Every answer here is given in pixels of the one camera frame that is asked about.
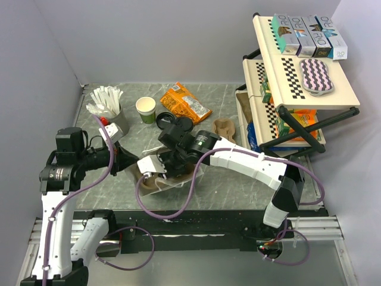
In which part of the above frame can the grey straw holder cup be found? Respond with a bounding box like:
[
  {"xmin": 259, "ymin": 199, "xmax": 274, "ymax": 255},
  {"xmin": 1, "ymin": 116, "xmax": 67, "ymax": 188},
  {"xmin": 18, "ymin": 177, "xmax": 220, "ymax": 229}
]
[{"xmin": 108, "ymin": 106, "xmax": 130, "ymax": 135}]

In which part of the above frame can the green small box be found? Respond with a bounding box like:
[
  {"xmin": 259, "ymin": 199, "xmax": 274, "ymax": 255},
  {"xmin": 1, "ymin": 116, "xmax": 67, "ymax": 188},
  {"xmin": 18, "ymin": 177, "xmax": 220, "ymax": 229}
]
[{"xmin": 260, "ymin": 81, "xmax": 272, "ymax": 103}]

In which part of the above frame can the black cup lid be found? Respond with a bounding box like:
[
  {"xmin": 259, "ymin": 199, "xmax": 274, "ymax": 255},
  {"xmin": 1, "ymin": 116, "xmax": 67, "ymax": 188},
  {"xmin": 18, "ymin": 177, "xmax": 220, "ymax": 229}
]
[{"xmin": 176, "ymin": 116, "xmax": 193, "ymax": 132}]

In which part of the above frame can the silver blue box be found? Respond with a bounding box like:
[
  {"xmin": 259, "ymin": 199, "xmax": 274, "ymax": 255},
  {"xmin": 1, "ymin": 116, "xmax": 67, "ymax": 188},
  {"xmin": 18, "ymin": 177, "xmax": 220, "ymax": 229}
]
[{"xmin": 289, "ymin": 16, "xmax": 316, "ymax": 58}]

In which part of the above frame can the teal silver box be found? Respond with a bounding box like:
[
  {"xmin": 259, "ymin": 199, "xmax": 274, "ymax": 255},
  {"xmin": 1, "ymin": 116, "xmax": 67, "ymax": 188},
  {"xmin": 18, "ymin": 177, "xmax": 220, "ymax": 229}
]
[{"xmin": 271, "ymin": 14, "xmax": 300, "ymax": 55}]

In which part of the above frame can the beige black shelf rack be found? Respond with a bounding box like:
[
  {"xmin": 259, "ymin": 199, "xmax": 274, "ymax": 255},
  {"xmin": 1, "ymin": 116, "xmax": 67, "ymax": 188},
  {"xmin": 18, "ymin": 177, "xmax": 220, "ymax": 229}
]
[{"xmin": 237, "ymin": 14, "xmax": 360, "ymax": 156}]

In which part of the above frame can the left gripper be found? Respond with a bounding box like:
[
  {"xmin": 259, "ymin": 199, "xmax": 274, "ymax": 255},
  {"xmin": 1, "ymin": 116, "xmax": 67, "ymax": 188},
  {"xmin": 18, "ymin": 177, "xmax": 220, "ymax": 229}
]
[{"xmin": 77, "ymin": 139, "xmax": 139, "ymax": 176}]

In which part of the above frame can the brown snack bag on shelf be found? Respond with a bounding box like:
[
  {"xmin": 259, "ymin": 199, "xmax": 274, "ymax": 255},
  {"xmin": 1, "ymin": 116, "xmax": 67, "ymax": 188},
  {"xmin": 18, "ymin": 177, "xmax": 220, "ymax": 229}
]
[{"xmin": 236, "ymin": 92, "xmax": 252, "ymax": 123}]

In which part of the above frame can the orange snack bag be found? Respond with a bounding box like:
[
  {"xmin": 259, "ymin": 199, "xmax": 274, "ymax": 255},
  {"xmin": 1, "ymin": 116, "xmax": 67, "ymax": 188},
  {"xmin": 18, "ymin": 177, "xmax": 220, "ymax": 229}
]
[{"xmin": 160, "ymin": 82, "xmax": 213, "ymax": 125}]

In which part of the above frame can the blue white paper bag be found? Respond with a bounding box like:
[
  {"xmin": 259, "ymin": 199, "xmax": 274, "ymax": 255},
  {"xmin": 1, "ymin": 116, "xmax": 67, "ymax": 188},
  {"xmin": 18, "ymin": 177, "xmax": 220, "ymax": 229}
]
[{"xmin": 124, "ymin": 164, "xmax": 195, "ymax": 189}]

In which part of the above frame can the stack of black cup lids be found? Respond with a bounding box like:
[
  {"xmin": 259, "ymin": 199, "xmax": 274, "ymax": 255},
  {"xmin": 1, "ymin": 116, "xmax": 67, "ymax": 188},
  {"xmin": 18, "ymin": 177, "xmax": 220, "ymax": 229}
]
[{"xmin": 155, "ymin": 111, "xmax": 176, "ymax": 130}]

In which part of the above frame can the pink black striped sponge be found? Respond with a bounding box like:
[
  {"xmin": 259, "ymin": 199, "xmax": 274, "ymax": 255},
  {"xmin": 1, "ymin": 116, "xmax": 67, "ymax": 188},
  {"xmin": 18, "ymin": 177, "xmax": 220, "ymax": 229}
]
[{"xmin": 299, "ymin": 58, "xmax": 335, "ymax": 97}]

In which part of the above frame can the single brown cup carrier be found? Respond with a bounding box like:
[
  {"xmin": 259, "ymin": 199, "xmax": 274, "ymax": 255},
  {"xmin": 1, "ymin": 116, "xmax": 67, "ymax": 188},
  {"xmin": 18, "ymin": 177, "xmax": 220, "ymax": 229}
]
[{"xmin": 139, "ymin": 175, "xmax": 192, "ymax": 196}]

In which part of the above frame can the orange chip bag on shelf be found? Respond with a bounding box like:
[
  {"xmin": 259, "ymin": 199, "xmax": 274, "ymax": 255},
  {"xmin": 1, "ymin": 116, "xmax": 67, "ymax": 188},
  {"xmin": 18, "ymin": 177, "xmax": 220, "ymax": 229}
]
[{"xmin": 276, "ymin": 113, "xmax": 317, "ymax": 138}]

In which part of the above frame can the brown cardboard cup carrier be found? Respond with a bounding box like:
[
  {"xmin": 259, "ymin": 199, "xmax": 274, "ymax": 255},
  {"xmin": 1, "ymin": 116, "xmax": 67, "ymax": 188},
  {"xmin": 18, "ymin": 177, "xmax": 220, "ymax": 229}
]
[{"xmin": 212, "ymin": 119, "xmax": 236, "ymax": 144}]

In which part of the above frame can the white blue box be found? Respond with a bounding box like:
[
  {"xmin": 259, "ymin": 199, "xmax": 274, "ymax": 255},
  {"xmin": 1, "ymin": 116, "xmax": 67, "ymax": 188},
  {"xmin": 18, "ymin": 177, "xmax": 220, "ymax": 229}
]
[{"xmin": 315, "ymin": 15, "xmax": 348, "ymax": 61}]

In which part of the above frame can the stack of green paper cups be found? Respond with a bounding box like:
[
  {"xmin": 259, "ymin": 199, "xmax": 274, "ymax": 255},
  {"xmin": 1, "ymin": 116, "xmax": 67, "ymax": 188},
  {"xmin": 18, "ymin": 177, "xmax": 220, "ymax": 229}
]
[{"xmin": 135, "ymin": 97, "xmax": 156, "ymax": 124}]

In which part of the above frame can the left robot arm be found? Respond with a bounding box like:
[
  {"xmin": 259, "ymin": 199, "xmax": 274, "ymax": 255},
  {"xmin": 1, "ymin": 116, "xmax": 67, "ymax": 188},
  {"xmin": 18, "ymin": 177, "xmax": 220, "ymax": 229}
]
[{"xmin": 20, "ymin": 123, "xmax": 138, "ymax": 285}]

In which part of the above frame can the black silver box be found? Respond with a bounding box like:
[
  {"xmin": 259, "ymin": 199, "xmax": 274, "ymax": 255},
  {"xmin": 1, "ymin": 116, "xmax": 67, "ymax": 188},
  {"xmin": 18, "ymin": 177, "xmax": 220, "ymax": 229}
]
[{"xmin": 302, "ymin": 16, "xmax": 332, "ymax": 58}]

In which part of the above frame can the blue Doritos chip bag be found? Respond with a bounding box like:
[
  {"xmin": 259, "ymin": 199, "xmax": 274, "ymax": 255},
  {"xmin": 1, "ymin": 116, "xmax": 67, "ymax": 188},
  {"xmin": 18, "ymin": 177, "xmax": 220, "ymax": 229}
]
[{"xmin": 246, "ymin": 121, "xmax": 261, "ymax": 153}]

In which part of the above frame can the white wrapped straws bundle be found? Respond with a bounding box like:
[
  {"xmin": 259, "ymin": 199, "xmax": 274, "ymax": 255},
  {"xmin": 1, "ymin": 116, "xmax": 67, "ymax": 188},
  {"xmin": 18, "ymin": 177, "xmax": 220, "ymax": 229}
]
[{"xmin": 86, "ymin": 86, "xmax": 124, "ymax": 119}]

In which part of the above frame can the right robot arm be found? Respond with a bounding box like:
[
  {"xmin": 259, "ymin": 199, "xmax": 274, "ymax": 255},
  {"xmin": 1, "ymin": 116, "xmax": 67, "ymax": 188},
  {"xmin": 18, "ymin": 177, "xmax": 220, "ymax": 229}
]
[{"xmin": 137, "ymin": 124, "xmax": 305, "ymax": 237}]

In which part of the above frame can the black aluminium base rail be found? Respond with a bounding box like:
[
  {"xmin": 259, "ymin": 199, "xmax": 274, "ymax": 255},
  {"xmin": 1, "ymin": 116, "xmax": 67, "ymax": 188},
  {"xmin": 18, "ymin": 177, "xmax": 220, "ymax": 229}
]
[{"xmin": 49, "ymin": 209, "xmax": 343, "ymax": 254}]

